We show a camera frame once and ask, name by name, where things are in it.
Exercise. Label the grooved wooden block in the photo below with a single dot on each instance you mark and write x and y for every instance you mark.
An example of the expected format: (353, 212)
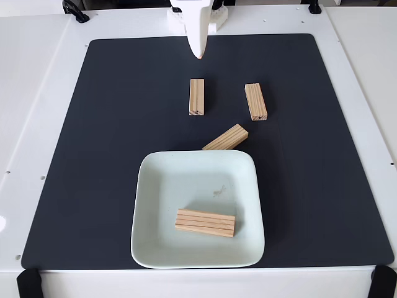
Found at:
(204, 222)
(256, 102)
(228, 138)
(197, 96)

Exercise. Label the pale green square plate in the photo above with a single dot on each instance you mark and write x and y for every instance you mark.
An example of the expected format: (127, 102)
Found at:
(161, 186)

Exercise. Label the black table clamp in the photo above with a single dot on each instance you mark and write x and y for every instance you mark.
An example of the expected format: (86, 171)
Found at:
(77, 14)
(314, 7)

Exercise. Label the black rubber mat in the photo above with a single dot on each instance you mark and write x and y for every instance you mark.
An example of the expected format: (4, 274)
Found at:
(93, 186)

